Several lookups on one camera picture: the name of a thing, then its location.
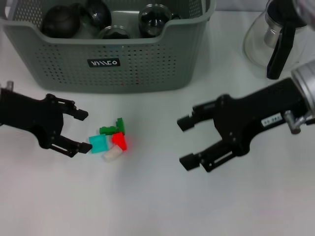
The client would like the dark green toy brick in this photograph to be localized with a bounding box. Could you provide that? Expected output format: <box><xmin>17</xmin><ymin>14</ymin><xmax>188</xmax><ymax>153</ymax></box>
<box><xmin>99</xmin><ymin>125</ymin><xmax>119</xmax><ymax>135</ymax></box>

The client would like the grey-green perforated storage bin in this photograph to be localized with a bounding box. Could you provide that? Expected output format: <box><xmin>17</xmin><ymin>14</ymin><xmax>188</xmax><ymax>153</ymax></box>
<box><xmin>0</xmin><ymin>0</ymin><xmax>217</xmax><ymax>94</ymax></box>

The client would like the glass teacup with black handle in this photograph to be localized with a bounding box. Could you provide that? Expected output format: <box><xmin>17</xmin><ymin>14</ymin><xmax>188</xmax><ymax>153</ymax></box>
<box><xmin>81</xmin><ymin>0</ymin><xmax>113</xmax><ymax>32</ymax></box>
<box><xmin>137</xmin><ymin>3</ymin><xmax>182</xmax><ymax>39</ymax></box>
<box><xmin>98</xmin><ymin>25</ymin><xmax>132</xmax><ymax>40</ymax></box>

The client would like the white toy brick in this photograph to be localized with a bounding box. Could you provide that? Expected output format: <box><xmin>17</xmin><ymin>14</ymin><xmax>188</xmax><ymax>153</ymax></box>
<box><xmin>102</xmin><ymin>146</ymin><xmax>124</xmax><ymax>163</ymax></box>

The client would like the dark clay teapot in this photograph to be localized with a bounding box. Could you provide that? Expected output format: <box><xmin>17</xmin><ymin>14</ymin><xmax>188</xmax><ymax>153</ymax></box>
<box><xmin>40</xmin><ymin>3</ymin><xmax>82</xmax><ymax>39</ymax></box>

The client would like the orange-red wedge toy brick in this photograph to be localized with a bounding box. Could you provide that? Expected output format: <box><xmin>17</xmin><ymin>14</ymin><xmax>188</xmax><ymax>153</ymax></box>
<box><xmin>111</xmin><ymin>132</ymin><xmax>129</xmax><ymax>151</ymax></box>

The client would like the right gripper cable with connectors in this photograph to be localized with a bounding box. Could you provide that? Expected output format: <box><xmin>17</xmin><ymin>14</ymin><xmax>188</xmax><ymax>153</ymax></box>
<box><xmin>284</xmin><ymin>110</ymin><xmax>315</xmax><ymax>135</ymax></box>

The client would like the glass pitcher with black handle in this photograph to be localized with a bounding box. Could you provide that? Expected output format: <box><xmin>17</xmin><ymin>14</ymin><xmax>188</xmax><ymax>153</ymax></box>
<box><xmin>243</xmin><ymin>0</ymin><xmax>311</xmax><ymax>80</ymax></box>

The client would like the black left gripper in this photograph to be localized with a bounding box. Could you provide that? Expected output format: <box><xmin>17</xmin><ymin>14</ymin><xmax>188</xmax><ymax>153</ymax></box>
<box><xmin>0</xmin><ymin>87</ymin><xmax>94</xmax><ymax>158</ymax></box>

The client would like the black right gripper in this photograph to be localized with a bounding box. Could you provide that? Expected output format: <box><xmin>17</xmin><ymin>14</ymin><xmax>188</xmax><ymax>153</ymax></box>
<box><xmin>176</xmin><ymin>77</ymin><xmax>310</xmax><ymax>173</ymax></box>

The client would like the teal square toy plate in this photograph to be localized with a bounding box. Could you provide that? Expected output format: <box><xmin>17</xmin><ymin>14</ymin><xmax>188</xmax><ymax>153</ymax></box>
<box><xmin>88</xmin><ymin>134</ymin><xmax>109</xmax><ymax>154</ymax></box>

